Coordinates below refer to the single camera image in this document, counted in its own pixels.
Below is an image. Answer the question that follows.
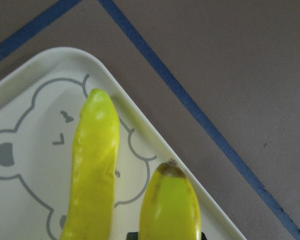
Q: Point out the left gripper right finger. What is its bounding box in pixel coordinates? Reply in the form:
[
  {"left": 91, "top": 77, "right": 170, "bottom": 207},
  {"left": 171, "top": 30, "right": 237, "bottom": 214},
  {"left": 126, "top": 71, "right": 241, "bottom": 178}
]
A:
[{"left": 201, "top": 232, "right": 207, "bottom": 240}]

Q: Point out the yellow banana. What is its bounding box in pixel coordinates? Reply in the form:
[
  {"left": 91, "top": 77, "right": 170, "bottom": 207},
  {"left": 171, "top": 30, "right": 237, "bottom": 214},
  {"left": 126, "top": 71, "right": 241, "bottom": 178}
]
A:
[
  {"left": 138, "top": 159, "right": 202, "bottom": 240},
  {"left": 60, "top": 89, "right": 120, "bottom": 240}
]

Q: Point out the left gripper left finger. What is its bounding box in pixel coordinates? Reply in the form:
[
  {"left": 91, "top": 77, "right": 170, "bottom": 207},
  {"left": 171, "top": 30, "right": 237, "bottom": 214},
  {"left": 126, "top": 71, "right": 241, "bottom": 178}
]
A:
[{"left": 126, "top": 232, "right": 139, "bottom": 240}]

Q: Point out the cream bear tray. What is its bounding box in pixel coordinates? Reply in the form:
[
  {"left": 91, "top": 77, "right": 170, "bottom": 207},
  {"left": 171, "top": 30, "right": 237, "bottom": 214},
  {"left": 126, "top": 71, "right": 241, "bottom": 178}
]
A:
[{"left": 0, "top": 47, "right": 244, "bottom": 240}]

